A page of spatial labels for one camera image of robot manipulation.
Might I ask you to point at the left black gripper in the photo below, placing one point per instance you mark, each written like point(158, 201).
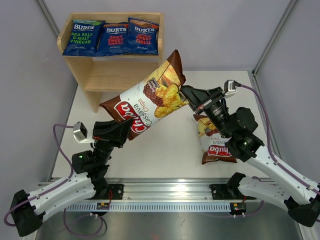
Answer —
point(112, 134)

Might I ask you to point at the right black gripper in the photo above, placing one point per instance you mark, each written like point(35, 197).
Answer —
point(195, 97)

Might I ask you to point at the Chuba cassava chips bag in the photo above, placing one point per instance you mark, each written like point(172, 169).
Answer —
point(212, 144)
point(151, 100)

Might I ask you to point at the Burts spicy chilli bag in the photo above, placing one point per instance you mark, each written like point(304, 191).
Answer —
point(141, 37)
point(113, 39)

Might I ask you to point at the Burts sea salt vinegar bag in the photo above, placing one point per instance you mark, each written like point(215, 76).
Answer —
point(84, 38)

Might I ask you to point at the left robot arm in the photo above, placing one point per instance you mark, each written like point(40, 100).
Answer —
point(29, 210)

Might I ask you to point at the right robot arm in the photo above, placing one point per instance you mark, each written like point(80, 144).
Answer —
point(293, 192)

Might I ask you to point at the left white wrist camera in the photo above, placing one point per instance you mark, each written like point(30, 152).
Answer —
point(83, 135)

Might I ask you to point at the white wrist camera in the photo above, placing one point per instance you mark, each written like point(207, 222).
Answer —
point(83, 135)
point(230, 88)

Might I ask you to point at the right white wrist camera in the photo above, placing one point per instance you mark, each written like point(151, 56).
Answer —
point(230, 88)

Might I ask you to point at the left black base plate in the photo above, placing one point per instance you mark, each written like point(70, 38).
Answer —
point(115, 191)

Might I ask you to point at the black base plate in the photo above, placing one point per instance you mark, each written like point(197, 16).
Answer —
point(220, 192)
point(115, 191)

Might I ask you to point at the aluminium mounting rail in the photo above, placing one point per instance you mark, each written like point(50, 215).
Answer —
point(160, 195)

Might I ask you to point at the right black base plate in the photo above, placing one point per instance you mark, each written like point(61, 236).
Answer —
point(220, 192)

